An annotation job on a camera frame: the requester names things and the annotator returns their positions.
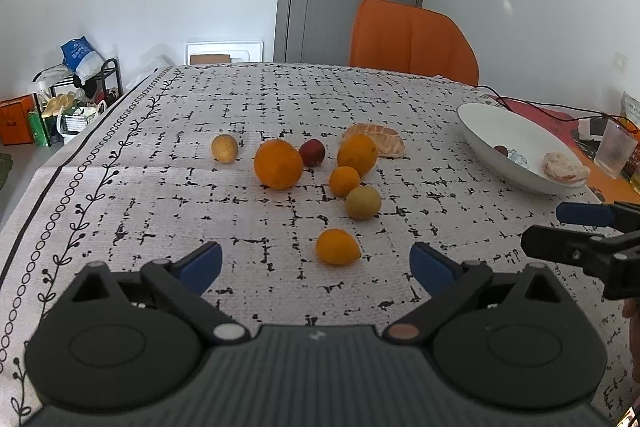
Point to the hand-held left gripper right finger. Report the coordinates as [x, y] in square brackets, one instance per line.
[430, 266]

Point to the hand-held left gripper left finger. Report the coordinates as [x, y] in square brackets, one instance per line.
[202, 264]

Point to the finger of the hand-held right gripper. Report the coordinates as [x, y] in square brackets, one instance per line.
[555, 243]
[580, 213]

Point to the small orange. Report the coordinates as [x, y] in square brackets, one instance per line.
[337, 247]
[344, 181]

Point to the white oval bowl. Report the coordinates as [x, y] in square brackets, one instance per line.
[500, 132]

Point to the medium orange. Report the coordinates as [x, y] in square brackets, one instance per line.
[357, 154]

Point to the red apple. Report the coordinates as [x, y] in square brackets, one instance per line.
[312, 153]

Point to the person's right hand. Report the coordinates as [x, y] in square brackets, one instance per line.
[634, 342]

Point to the peeled citrus segment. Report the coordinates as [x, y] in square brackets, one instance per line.
[565, 167]

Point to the crumpled foil wrapper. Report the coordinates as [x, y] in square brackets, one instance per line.
[517, 157]

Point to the white charger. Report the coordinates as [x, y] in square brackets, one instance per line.
[592, 129]

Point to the green-brown round fruit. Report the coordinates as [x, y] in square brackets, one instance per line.
[363, 203]

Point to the red mat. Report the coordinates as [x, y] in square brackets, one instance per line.
[545, 118]

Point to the small dark red fruit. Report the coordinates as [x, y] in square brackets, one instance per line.
[500, 150]

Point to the yellow-green snack packet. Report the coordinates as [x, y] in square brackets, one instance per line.
[631, 109]

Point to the yellow round fruit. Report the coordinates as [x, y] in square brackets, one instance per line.
[224, 148]

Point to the large orange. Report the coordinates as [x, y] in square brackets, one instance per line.
[278, 164]

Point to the patterned white tablecloth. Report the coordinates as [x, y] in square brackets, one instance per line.
[250, 107]

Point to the white tote bag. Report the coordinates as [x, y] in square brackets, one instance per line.
[80, 122]

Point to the clear plastic bag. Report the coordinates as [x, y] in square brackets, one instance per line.
[150, 69]

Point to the brown cardboard sheet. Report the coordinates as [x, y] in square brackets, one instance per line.
[210, 59]

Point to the green box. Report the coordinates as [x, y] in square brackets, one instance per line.
[38, 129]

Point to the black metal rack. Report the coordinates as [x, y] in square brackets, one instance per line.
[111, 72]

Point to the yellow slippers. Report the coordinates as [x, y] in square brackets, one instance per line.
[59, 103]

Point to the green rug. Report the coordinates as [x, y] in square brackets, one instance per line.
[5, 172]

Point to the orange chair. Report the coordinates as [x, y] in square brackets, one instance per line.
[410, 42]

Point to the orange box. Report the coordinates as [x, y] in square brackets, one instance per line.
[15, 121]

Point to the crumpled white bag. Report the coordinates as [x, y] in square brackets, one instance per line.
[52, 73]

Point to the blue plastic bag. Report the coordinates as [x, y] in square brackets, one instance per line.
[80, 52]

